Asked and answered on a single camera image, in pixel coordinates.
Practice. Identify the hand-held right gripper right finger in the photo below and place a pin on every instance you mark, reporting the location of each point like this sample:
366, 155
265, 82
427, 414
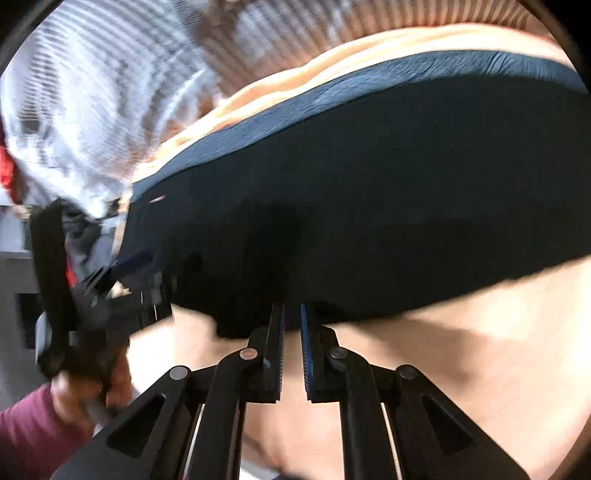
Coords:
305, 355

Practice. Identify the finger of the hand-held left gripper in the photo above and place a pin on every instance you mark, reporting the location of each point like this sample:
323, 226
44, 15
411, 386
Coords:
131, 261
147, 309

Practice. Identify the small red patterned cloth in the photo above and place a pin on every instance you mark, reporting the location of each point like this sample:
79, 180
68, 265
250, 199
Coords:
4, 173

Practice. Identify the grey white striped duvet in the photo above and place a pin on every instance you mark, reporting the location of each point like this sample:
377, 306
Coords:
92, 92

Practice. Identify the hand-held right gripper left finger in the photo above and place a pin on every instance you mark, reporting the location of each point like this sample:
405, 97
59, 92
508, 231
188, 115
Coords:
278, 355

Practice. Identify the peach patterned blanket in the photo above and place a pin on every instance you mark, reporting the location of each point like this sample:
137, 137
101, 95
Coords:
485, 369

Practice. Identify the black pants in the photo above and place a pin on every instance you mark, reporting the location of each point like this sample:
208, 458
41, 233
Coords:
369, 207

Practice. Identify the person's left hand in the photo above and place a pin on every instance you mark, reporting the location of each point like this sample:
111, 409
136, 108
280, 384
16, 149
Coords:
69, 401

